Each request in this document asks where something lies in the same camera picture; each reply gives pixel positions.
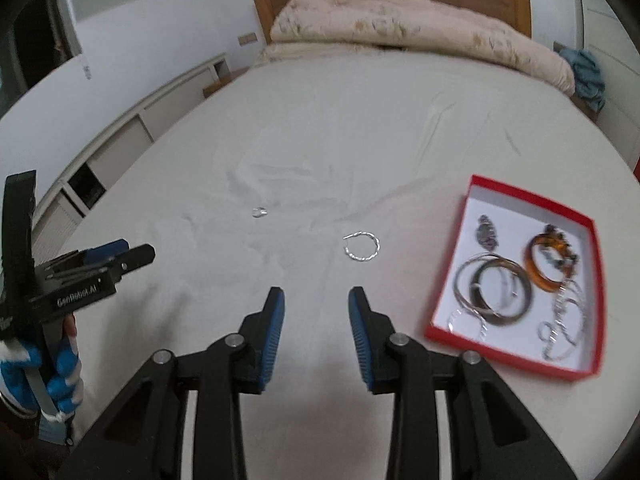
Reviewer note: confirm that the twisted silver hoop earring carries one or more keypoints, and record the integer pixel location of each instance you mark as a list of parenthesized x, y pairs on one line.
[(361, 246)]

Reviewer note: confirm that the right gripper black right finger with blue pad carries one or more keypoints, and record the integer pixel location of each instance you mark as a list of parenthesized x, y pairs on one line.
[(492, 433)]

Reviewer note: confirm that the pink floral duvet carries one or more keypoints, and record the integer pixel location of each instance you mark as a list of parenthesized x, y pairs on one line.
[(525, 56)]

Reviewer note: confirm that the wall switch plate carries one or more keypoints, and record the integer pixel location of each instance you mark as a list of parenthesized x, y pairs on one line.
[(250, 38)]

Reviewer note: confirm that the dark olive brown bangle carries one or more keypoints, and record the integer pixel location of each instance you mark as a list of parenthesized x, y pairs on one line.
[(501, 292)]

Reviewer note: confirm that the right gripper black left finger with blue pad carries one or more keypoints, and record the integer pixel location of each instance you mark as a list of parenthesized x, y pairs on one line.
[(140, 434)]

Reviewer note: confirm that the dark metal brooch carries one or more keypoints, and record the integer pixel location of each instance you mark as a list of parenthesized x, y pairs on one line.
[(486, 234)]

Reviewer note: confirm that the red jewelry box tray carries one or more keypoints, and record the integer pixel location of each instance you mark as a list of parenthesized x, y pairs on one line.
[(518, 216)]

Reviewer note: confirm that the silver hoop pair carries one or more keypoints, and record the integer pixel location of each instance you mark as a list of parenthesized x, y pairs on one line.
[(564, 333)]

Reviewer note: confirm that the blue white gloved left hand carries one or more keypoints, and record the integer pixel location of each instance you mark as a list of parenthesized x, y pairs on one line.
[(64, 386)]

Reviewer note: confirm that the amber resin bangle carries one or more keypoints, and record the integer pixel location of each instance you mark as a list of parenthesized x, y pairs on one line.
[(550, 262)]

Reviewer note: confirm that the white wardrobe shelving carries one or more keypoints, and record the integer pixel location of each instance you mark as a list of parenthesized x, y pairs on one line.
[(606, 38)]

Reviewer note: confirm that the small silver clip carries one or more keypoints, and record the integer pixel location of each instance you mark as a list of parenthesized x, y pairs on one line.
[(259, 212)]

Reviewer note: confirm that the white low wall cabinet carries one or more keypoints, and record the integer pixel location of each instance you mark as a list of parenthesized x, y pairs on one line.
[(113, 151)]

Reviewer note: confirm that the blue crumpled cloth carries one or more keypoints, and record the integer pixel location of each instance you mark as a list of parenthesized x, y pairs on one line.
[(589, 81)]

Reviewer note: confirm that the thin silver bangle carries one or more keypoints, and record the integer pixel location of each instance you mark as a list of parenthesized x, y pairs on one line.
[(462, 280)]

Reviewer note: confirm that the wooden nightstand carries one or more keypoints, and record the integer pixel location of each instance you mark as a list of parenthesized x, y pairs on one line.
[(222, 82)]

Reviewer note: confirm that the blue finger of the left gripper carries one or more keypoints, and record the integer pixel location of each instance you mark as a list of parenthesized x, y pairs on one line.
[(107, 251)]

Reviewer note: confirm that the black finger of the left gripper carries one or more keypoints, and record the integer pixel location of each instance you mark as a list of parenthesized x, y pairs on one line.
[(134, 259)]

